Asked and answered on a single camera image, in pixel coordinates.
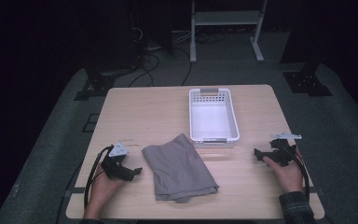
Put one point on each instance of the person's right hand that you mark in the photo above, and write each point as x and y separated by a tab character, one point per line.
290	177

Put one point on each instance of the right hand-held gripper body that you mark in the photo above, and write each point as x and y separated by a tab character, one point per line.
282	154

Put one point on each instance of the white metal stand frame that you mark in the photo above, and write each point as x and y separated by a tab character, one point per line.
227	18

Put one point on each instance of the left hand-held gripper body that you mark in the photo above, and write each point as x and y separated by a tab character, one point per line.
115	168

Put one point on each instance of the black stand base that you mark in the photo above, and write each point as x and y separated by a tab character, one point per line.
98	84
307	82

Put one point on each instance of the white plastic basket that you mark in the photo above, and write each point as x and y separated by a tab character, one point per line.
213	119

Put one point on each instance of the grey cloth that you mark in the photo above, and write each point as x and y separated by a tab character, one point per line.
177	168

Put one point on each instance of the person's left hand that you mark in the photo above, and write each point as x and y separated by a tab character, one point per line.
101	191

